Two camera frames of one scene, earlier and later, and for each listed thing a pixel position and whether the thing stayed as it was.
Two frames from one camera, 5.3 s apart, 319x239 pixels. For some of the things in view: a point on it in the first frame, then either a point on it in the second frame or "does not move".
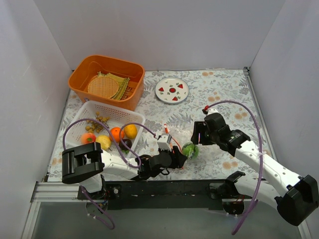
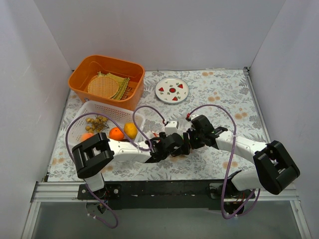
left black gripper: [176, 158] to [185, 142]
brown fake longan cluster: [92, 125] does not move
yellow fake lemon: [130, 131] does not move
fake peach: [88, 137] does not move
